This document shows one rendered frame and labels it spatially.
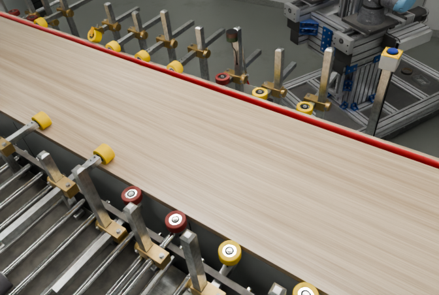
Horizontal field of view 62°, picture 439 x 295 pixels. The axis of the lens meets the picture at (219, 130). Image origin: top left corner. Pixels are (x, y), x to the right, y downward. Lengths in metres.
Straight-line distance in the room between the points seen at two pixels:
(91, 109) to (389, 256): 1.50
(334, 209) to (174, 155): 0.70
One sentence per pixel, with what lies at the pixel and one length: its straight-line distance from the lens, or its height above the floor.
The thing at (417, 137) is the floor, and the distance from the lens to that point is 3.19.
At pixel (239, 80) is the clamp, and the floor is 0.85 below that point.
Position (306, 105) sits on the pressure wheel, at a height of 0.91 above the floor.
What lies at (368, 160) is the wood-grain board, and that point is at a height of 0.90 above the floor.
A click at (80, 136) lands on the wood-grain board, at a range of 1.86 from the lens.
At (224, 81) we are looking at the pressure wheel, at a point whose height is 0.90.
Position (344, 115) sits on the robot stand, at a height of 0.21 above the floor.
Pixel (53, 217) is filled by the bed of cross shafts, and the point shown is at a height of 0.71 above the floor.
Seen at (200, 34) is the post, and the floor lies 1.07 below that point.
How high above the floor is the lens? 2.05
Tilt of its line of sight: 43 degrees down
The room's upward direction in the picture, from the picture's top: 6 degrees counter-clockwise
